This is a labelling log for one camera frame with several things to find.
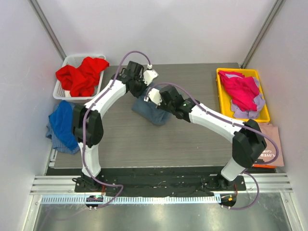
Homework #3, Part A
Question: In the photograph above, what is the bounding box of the grey-blue t shirt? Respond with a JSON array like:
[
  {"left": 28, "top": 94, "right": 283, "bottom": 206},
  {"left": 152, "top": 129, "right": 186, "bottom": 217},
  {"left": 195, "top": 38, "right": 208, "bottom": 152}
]
[{"left": 131, "top": 83, "right": 171, "bottom": 126}]

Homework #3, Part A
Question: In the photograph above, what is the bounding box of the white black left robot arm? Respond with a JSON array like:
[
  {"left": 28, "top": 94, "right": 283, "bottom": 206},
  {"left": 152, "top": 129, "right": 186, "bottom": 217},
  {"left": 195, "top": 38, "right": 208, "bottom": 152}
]
[{"left": 72, "top": 61, "right": 158, "bottom": 192}]

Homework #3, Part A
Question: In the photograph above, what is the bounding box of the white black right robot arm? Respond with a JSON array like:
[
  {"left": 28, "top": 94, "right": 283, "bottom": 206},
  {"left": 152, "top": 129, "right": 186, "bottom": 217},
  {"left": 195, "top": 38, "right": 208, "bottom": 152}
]
[{"left": 148, "top": 85, "right": 267, "bottom": 190}]

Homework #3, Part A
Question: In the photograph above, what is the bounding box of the red t shirt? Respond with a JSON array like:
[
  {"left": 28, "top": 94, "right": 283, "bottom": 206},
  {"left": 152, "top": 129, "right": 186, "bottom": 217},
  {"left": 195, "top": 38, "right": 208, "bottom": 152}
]
[{"left": 55, "top": 56, "right": 109, "bottom": 97}]

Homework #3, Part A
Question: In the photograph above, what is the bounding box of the yellow plastic tray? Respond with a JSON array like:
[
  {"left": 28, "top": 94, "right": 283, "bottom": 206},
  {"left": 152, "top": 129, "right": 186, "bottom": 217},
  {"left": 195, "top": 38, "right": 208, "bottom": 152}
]
[{"left": 216, "top": 68, "right": 270, "bottom": 123}]

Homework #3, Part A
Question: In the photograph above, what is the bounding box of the white perforated plastic basket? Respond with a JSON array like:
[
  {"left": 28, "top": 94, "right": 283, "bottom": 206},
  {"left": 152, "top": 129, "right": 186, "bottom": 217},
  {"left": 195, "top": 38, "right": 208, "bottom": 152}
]
[{"left": 53, "top": 53, "right": 106, "bottom": 103}]

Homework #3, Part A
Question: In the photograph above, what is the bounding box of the magenta pink t shirt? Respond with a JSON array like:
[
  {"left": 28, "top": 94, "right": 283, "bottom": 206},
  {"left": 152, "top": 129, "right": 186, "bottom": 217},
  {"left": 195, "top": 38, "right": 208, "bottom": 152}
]
[{"left": 218, "top": 70, "right": 260, "bottom": 111}]

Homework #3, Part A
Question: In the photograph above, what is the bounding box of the lavender purple t shirt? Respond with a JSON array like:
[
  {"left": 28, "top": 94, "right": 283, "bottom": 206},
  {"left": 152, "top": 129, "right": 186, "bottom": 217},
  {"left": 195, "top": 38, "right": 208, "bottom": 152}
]
[{"left": 231, "top": 77, "right": 265, "bottom": 119}]

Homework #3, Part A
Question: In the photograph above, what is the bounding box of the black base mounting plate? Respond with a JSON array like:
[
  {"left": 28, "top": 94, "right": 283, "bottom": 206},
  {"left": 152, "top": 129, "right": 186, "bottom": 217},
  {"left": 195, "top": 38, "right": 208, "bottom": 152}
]
[{"left": 72, "top": 167, "right": 246, "bottom": 197}]

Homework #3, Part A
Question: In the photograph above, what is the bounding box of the blue patterned cloth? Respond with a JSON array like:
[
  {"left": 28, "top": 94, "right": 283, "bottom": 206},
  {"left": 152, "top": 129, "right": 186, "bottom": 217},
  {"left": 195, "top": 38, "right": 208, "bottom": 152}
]
[{"left": 45, "top": 101, "right": 81, "bottom": 154}]

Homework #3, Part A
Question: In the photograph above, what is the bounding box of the light pink folded t shirt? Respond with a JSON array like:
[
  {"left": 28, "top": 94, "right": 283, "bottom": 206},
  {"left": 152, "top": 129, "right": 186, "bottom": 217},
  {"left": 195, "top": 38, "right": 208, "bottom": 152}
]
[{"left": 257, "top": 123, "right": 284, "bottom": 167}]

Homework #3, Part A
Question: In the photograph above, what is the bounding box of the orange folded t shirt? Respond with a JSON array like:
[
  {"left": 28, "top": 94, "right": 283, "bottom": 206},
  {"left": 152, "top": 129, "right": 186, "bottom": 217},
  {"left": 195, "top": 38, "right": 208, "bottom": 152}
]
[{"left": 253, "top": 164, "right": 276, "bottom": 168}]

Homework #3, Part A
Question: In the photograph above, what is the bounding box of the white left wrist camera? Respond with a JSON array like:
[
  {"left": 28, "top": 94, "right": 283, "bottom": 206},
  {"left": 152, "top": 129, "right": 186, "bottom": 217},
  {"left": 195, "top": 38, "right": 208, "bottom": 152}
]
[{"left": 143, "top": 64, "right": 158, "bottom": 86}]

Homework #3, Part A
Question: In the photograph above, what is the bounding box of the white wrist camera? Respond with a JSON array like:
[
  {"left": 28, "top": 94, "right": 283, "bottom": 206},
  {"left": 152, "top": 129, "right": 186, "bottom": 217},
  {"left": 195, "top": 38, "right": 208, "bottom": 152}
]
[
  {"left": 143, "top": 64, "right": 158, "bottom": 86},
  {"left": 144, "top": 88, "right": 162, "bottom": 105}
]

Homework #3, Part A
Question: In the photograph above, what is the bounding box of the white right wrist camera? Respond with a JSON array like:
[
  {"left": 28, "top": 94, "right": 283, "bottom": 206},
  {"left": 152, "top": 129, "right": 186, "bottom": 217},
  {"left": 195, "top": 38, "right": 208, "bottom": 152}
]
[{"left": 144, "top": 88, "right": 162, "bottom": 105}]

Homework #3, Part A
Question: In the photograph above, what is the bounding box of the white slotted cable duct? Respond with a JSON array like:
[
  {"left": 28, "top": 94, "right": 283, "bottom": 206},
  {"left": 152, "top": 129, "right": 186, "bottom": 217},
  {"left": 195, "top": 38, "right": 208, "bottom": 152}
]
[{"left": 41, "top": 194, "right": 221, "bottom": 205}]

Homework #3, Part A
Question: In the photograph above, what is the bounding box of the left aluminium corner post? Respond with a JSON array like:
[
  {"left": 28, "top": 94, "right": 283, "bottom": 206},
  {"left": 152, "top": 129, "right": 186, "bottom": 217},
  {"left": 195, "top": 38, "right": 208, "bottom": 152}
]
[{"left": 28, "top": 0, "right": 66, "bottom": 60}]

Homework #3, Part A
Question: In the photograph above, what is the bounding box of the aluminium corner post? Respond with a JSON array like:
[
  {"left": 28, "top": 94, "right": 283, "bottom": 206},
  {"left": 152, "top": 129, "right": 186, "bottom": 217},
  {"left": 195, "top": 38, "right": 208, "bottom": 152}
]
[
  {"left": 28, "top": 0, "right": 66, "bottom": 60},
  {"left": 240, "top": 0, "right": 286, "bottom": 69}
]

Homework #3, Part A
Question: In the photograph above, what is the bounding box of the aluminium front frame rail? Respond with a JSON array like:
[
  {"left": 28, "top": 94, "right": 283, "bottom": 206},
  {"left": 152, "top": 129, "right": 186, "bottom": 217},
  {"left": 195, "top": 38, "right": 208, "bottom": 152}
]
[{"left": 30, "top": 173, "right": 293, "bottom": 194}]

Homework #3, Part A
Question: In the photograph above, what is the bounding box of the right aluminium corner post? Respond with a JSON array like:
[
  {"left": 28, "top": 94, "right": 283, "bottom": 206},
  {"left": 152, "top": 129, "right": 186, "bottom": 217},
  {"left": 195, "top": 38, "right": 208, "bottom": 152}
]
[{"left": 240, "top": 0, "right": 286, "bottom": 69}]

